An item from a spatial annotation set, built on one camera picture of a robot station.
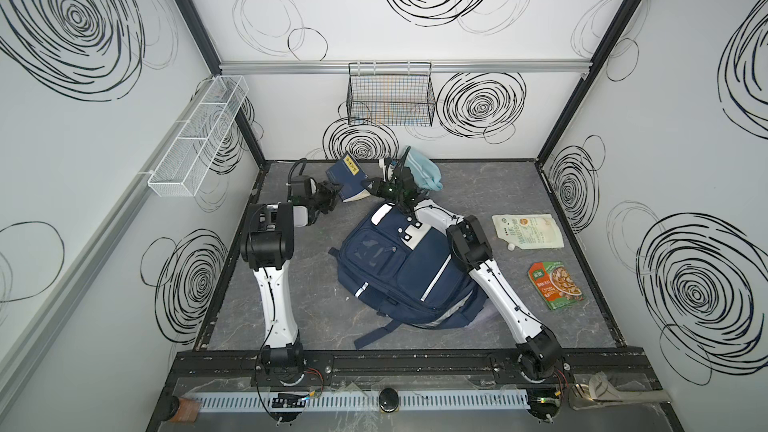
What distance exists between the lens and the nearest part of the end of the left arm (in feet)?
2.72

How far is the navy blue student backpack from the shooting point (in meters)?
0.78

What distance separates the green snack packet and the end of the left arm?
0.68m
